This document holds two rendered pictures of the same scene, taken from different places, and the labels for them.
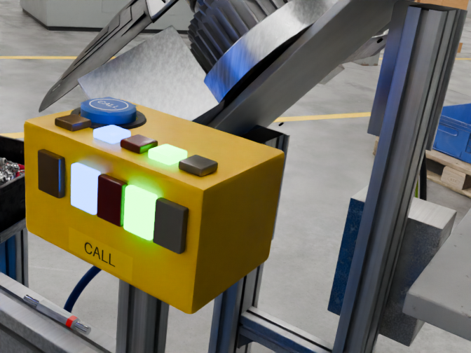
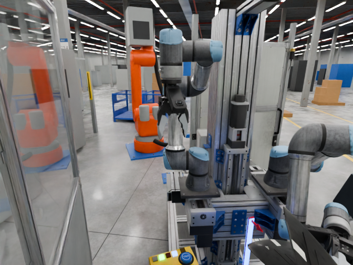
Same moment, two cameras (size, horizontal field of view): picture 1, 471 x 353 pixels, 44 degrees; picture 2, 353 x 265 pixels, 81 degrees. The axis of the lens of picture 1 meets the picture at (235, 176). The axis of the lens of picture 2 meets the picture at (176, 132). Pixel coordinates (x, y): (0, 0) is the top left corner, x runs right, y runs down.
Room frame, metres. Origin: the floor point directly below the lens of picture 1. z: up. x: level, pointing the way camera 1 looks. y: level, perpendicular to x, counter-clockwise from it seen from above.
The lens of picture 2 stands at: (0.76, -0.36, 1.71)
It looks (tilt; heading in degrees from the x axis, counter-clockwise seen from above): 17 degrees down; 131
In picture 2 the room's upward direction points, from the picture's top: straight up
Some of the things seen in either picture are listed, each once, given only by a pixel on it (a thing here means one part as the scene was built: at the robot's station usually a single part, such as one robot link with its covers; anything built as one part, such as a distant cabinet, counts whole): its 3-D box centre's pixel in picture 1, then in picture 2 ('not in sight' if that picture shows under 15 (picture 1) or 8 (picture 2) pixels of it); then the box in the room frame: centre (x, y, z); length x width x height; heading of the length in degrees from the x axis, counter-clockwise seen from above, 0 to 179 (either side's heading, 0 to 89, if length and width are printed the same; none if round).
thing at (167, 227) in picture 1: (169, 225); not in sight; (0.31, 0.04, 1.04); 0.02 x 0.01 x 0.03; 59
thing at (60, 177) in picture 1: (51, 173); not in sight; (0.37, 0.13, 1.04); 0.02 x 0.01 x 0.03; 59
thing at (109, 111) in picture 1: (108, 113); (186, 257); (0.41, 0.10, 1.08); 0.04 x 0.04 x 0.02
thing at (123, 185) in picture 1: (111, 199); not in sight; (0.34, 0.08, 1.04); 0.02 x 0.01 x 0.03; 59
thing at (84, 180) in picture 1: (85, 188); not in sight; (0.35, 0.10, 1.04); 0.02 x 0.01 x 0.03; 59
